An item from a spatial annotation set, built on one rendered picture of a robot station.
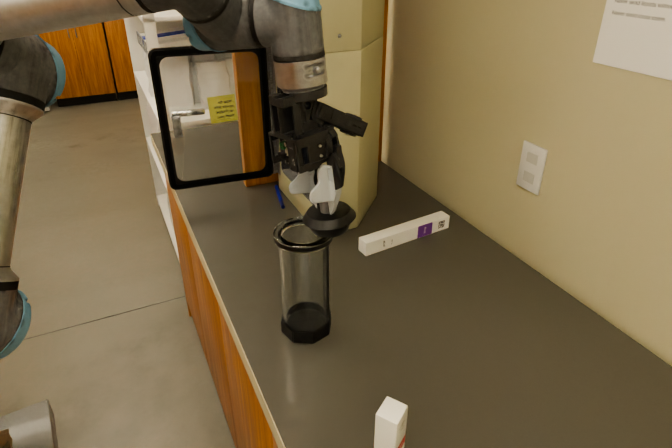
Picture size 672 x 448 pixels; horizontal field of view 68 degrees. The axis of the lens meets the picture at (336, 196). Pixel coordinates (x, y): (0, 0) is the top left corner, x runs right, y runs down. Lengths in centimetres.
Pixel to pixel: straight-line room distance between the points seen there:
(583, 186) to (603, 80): 22
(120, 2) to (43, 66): 31
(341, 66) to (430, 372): 67
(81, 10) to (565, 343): 98
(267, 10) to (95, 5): 21
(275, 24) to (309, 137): 16
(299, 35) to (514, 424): 69
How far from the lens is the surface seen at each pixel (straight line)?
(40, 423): 101
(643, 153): 108
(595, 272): 122
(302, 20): 71
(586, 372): 106
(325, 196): 79
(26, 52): 95
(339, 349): 100
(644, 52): 106
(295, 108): 74
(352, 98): 121
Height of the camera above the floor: 164
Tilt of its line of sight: 27 degrees down
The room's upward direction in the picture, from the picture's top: straight up
